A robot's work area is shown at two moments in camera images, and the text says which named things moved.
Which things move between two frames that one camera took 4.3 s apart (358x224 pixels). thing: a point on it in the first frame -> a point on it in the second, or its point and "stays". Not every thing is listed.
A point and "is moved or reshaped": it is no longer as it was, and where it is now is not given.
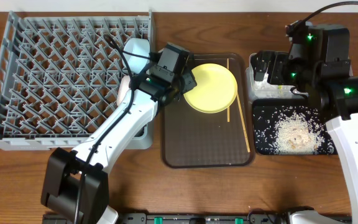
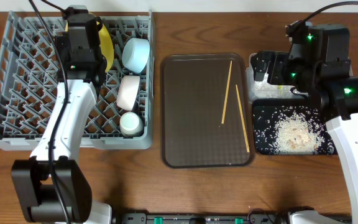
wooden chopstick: (243, 124) stays
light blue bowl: (138, 46) stays
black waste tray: (289, 127) stays
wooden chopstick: (228, 107) is moved or reshaped
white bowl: (123, 88) stays
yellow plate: (216, 89) -> (106, 44)
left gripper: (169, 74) -> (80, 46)
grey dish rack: (56, 78) stays
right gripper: (278, 60) stays
